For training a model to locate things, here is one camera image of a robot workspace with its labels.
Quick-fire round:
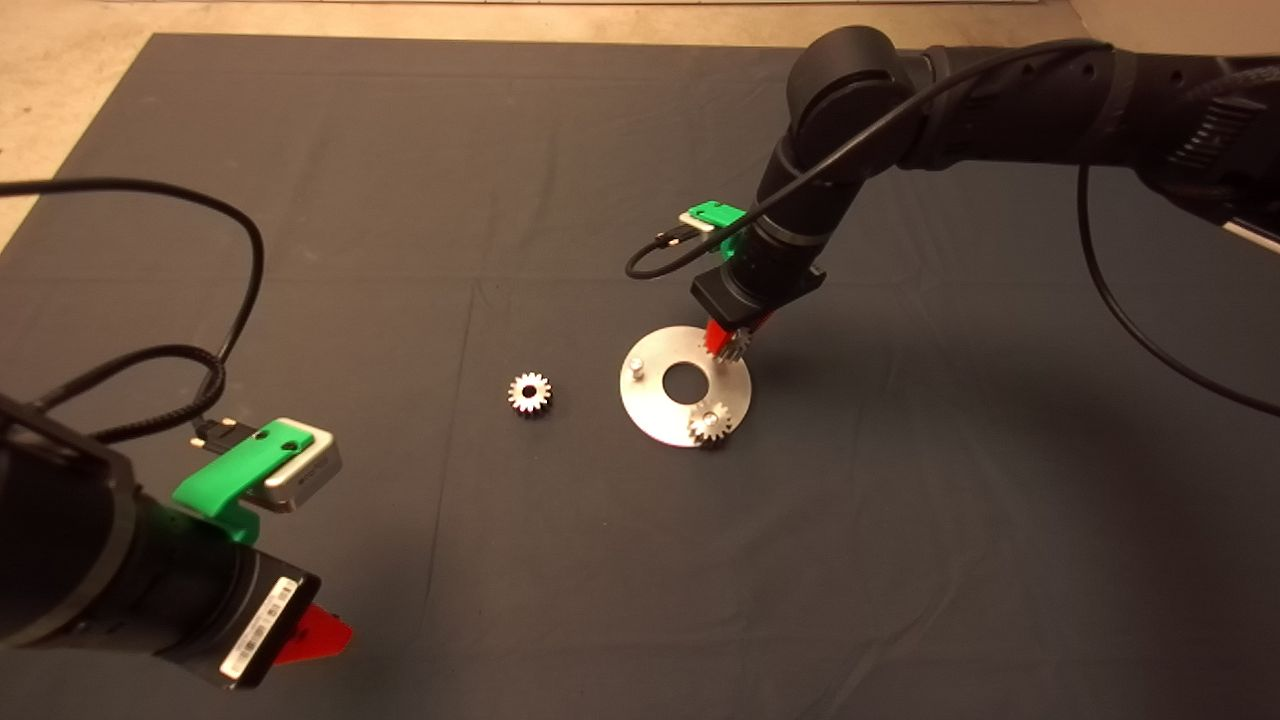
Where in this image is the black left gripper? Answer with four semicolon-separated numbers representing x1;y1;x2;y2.
178;512;353;689

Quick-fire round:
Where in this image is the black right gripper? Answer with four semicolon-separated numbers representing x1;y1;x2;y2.
692;238;827;361

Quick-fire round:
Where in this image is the round metal carrier plate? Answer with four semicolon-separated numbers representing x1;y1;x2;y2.
619;325;752;449

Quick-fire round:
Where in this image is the dark grey table cloth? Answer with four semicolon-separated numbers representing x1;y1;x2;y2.
0;34;1280;720

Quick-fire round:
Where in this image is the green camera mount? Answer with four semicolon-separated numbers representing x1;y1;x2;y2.
690;200;749;256
172;420;316;546

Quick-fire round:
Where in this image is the thin black camera cable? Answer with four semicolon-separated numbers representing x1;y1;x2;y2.
625;40;1280;419
0;178;266;453

